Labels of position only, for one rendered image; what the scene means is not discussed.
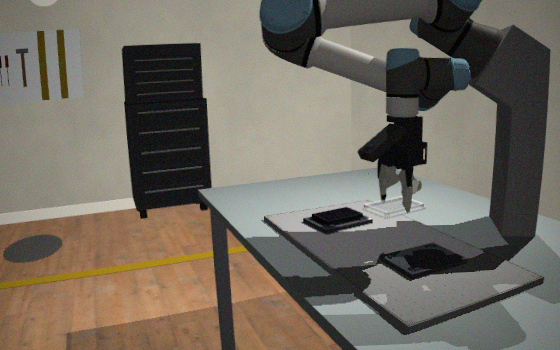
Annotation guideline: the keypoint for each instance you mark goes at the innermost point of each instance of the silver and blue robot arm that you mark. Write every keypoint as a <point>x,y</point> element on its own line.
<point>405,75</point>

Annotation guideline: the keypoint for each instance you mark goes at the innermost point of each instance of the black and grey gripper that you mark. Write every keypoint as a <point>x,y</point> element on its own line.
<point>394,157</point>

